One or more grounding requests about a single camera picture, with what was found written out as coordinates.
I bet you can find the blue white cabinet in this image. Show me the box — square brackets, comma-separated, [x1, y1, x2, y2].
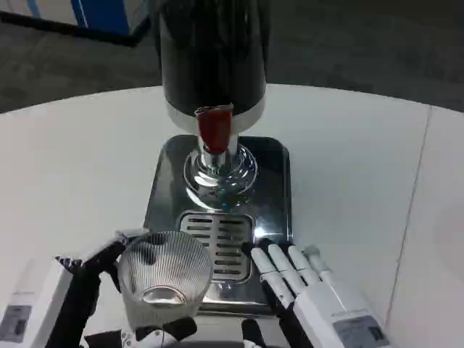
[70, 0, 152, 37]

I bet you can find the steel drip tray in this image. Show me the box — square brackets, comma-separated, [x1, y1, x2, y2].
[143, 134, 294, 315]

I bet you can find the clear ribbed glass cup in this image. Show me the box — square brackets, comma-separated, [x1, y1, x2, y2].
[117, 231, 214, 322]

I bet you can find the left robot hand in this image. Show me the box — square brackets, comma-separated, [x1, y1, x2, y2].
[0, 228, 199, 348]

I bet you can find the black steel drink dispenser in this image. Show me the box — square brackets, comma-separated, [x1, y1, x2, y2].
[154, 0, 271, 213]

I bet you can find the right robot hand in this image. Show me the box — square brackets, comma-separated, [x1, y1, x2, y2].
[241, 241, 394, 348]

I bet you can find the red dispenser tap handle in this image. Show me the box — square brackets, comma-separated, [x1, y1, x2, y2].
[195, 104, 233, 153]

